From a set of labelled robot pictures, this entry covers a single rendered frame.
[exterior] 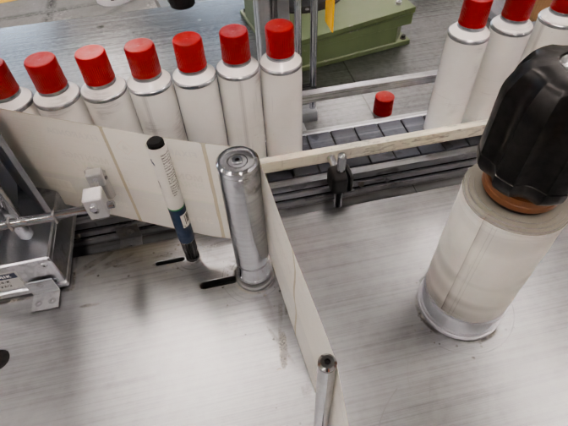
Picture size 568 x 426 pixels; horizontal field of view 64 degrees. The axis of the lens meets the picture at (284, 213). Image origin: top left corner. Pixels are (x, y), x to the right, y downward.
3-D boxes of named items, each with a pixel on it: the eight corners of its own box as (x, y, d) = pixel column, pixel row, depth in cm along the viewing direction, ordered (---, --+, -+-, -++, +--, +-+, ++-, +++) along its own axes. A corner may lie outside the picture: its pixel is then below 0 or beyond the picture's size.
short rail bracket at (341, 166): (330, 224, 65) (334, 163, 56) (324, 209, 67) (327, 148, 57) (351, 220, 65) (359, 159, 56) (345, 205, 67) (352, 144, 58)
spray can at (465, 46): (431, 144, 68) (469, 8, 52) (417, 122, 71) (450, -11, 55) (463, 138, 68) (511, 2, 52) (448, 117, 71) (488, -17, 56)
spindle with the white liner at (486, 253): (437, 349, 47) (563, 120, 24) (404, 277, 53) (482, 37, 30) (516, 330, 48) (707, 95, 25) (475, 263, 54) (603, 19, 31)
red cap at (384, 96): (368, 109, 81) (371, 94, 79) (383, 102, 83) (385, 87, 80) (381, 119, 80) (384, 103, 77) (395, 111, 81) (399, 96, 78)
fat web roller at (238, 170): (238, 295, 52) (214, 182, 38) (232, 263, 55) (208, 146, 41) (277, 286, 53) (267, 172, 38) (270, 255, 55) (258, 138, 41)
